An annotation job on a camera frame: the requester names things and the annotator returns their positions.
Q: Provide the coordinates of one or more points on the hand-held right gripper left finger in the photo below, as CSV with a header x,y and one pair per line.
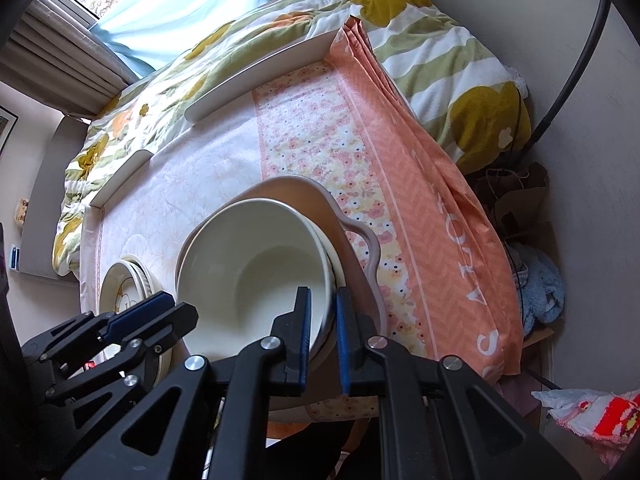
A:
x,y
302,345

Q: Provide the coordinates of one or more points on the floral blanket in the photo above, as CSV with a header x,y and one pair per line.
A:
x,y
435,60

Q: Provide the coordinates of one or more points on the framed wall picture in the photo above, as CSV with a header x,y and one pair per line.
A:
x,y
6,127

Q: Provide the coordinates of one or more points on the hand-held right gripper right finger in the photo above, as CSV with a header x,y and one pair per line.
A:
x,y
344,345

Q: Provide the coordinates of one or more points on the sheer blue curtain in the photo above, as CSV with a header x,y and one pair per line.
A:
x,y
175,5

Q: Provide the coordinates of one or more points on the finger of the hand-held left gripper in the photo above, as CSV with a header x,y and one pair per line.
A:
x,y
140,312
170,322

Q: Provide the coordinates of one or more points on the light blue towel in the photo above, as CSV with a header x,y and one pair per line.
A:
x,y
542,290

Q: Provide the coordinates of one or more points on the brown paper bag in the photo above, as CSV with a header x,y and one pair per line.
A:
x,y
515,200

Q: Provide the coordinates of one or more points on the orange floral towel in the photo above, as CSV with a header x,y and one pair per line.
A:
x,y
425,200

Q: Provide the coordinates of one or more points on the pink square basin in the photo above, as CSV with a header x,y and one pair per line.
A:
x,y
360,260

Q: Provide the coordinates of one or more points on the yellow rimmed plate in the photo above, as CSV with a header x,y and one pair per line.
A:
x,y
162,365

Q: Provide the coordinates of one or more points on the cream ceramic bowl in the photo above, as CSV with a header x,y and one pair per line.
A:
x,y
334,265
240,270

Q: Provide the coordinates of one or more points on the beige curtain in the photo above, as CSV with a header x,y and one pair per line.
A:
x,y
55,55

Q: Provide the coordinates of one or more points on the large white plate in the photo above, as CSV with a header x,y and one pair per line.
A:
x,y
150,280

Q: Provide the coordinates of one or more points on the red and white knitted cloth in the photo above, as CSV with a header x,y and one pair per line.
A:
x,y
600,420

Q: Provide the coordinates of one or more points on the white tablecloth with orange border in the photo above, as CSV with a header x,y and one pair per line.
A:
x,y
200,160

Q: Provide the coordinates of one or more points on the small printed saucer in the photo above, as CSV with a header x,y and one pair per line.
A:
x,y
122,285

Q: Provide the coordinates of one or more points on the grey headboard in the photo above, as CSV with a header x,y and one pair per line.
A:
x,y
45,185

